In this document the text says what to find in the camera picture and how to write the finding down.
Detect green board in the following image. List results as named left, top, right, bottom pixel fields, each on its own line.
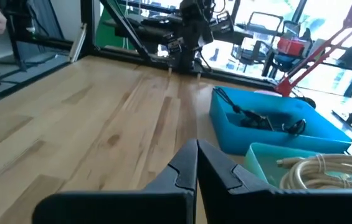
left=94, top=0, right=136, bottom=50

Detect white panel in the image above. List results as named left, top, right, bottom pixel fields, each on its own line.
left=69, top=23, right=88, bottom=63

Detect red box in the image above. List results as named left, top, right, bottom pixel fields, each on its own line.
left=277, top=37, right=308, bottom=57

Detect red desk lamp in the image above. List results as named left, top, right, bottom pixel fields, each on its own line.
left=253, top=0, right=352, bottom=98

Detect cream USB cable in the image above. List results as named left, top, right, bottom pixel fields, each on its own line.
left=280, top=174, right=352, bottom=190
left=277, top=154, right=352, bottom=183

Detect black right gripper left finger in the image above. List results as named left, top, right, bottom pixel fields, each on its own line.
left=32, top=139, right=198, bottom=224

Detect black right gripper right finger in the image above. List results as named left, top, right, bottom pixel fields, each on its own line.
left=197, top=139, right=352, bottom=224

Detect black office chair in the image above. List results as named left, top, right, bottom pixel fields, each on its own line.
left=230, top=11, right=288, bottom=77

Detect black cable with USB hub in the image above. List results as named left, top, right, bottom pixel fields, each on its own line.
left=212, top=86, right=277, bottom=132

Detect black stand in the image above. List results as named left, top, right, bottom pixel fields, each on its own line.
left=2, top=0, right=74, bottom=72

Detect teal plastic bin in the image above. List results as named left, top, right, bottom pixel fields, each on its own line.
left=244, top=142, right=352, bottom=191

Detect black table frame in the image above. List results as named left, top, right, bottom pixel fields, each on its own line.
left=80, top=0, right=278, bottom=91

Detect blue plastic bin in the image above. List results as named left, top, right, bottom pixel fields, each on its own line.
left=209, top=86, right=352, bottom=156

